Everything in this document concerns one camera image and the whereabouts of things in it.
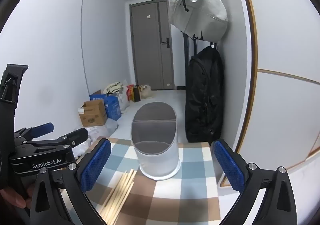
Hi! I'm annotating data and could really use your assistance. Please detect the beige plastic bag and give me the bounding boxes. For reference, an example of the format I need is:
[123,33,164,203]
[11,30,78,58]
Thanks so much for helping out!
[140,85,152,100]

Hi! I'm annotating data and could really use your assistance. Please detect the white utensil holder grey lid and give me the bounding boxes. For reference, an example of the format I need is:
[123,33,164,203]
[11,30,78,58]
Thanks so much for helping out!
[130,102,181,180]

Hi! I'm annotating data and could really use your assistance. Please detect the grey door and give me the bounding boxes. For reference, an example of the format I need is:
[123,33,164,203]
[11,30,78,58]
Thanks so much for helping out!
[129,0,175,91]

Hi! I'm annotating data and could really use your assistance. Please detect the white wood-trimmed panel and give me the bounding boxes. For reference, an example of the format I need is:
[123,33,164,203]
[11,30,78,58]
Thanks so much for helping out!
[220,0,320,188]

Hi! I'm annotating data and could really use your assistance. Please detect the blue cardboard box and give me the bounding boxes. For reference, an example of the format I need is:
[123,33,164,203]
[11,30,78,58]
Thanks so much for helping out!
[89,90,122,121]

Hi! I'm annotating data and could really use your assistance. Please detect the bundle of wooden chopsticks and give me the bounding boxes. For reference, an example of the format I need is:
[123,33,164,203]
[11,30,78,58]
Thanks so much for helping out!
[99,168,137,224]

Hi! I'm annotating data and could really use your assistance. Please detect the black metal coat rack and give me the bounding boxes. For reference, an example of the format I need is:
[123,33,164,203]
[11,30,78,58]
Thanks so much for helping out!
[176,0,204,91]

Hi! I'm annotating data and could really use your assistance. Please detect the white plastic sack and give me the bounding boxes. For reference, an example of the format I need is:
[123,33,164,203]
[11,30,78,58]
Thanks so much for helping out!
[117,90,130,113]

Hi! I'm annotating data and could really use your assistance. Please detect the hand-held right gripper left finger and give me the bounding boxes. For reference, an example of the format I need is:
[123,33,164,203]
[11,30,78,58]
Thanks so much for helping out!
[29,138,112,225]

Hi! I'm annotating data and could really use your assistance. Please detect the grey plastic mailer bags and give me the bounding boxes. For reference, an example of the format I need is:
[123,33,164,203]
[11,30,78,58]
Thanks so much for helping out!
[74,125,118,158]

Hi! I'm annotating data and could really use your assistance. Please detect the black backpack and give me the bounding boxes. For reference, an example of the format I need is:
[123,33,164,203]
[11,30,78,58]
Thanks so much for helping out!
[185,46,224,143]

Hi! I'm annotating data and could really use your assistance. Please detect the black yellow paper bag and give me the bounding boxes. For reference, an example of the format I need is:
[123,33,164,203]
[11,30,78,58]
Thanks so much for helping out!
[131,85,142,103]

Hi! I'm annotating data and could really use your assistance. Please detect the cream cloth bag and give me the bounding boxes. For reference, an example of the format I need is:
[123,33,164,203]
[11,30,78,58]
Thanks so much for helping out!
[103,80,128,96]

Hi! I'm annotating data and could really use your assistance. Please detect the brown cardboard box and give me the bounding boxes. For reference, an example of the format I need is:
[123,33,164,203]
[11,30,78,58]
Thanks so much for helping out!
[79,100,108,127]

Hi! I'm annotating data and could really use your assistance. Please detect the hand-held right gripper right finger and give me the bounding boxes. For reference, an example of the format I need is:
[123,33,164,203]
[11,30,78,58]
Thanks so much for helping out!
[213,139,300,225]

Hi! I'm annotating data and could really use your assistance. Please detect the person's left hand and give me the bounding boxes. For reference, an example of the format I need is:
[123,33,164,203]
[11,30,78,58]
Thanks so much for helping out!
[0,183,36,209]

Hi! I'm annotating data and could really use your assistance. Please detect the grey sling bag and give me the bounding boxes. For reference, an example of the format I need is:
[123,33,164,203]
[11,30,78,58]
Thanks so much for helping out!
[168,0,228,40]

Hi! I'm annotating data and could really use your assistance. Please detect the checked tablecloth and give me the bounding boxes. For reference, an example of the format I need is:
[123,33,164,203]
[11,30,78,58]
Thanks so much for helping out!
[57,136,223,225]

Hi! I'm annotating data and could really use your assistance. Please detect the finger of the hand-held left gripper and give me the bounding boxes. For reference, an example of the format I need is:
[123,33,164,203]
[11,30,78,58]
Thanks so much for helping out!
[17,128,89,152]
[14,122,55,140]

